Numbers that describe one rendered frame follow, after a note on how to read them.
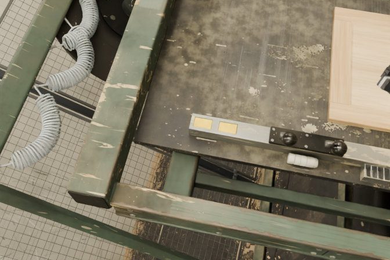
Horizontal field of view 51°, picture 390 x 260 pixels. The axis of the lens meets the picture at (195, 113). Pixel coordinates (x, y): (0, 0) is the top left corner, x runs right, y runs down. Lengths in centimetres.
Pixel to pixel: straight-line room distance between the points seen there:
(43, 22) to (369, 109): 119
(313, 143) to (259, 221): 27
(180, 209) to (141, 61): 43
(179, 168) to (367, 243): 51
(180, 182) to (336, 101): 51
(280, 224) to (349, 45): 64
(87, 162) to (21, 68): 63
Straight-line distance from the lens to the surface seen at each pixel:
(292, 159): 114
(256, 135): 114
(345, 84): 131
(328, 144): 115
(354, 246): 109
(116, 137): 107
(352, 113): 127
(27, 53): 163
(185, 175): 116
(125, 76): 116
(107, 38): 184
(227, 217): 104
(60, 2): 177
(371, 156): 120
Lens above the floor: 215
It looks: 23 degrees down
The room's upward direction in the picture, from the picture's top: 64 degrees counter-clockwise
